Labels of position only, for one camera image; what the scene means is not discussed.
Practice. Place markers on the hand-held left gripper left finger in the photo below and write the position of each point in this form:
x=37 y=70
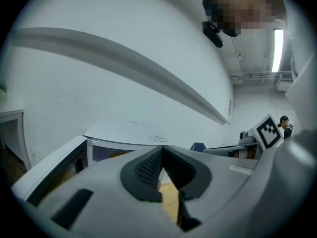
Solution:
x=99 y=182

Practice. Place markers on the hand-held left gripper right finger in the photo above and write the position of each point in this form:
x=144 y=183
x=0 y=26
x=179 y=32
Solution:
x=223 y=177

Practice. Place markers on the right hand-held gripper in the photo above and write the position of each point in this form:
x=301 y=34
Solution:
x=270 y=133

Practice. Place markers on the white refrigerator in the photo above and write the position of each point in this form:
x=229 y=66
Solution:
x=119 y=133

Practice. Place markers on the person's right hand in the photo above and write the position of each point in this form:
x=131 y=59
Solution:
x=251 y=154

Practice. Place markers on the blue chair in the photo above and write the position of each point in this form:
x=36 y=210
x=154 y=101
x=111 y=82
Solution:
x=198 y=146

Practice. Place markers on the white ceiling pipes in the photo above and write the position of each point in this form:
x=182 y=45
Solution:
x=247 y=76

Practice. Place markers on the white air conditioner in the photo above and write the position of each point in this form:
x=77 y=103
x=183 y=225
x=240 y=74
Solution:
x=284 y=82

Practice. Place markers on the white table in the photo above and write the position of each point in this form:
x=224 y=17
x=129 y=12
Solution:
x=10 y=114

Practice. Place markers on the long ceiling light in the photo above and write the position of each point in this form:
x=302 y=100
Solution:
x=278 y=51

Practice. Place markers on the person's head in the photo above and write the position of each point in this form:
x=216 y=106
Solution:
x=242 y=6

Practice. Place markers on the framed wall notice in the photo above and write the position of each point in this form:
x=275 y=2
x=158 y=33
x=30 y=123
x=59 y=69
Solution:
x=230 y=106

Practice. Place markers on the black head-worn camera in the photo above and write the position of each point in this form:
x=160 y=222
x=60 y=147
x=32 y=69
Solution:
x=213 y=35

